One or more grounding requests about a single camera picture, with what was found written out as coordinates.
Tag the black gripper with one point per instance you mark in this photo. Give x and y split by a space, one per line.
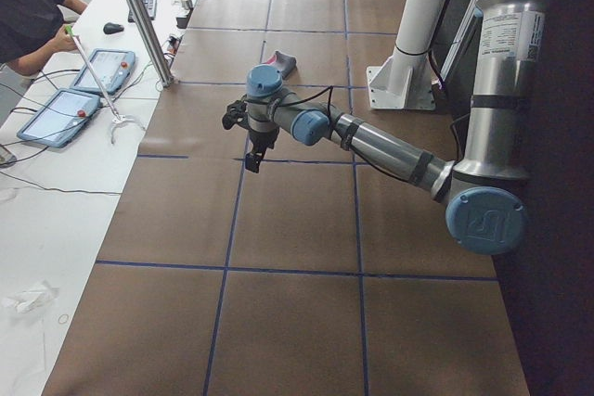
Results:
262 138

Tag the pink grey towel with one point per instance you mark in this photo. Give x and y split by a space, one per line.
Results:
282 62

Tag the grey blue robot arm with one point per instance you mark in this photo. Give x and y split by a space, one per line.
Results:
480 191

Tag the person's hand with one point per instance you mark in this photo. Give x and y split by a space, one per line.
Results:
62 42

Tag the reacher grabber stick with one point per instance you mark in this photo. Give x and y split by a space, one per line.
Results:
118 120

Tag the upper teach pendant tablet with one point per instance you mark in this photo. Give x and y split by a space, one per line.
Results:
112 66

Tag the teach pendant tablet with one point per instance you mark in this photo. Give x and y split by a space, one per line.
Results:
60 119
112 66

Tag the small metal cup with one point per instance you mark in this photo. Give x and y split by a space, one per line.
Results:
187 4

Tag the black computer mouse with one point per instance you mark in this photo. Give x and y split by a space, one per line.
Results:
112 28

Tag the lower teach pendant tablet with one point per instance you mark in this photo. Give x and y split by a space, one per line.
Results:
60 119

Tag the person in black shirt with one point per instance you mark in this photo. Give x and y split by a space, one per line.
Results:
27 27

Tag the crumpled white tissue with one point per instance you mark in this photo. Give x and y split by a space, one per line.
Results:
36 296

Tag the aluminium frame post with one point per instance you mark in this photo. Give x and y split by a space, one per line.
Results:
151 41

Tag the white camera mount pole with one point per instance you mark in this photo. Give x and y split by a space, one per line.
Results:
404 80

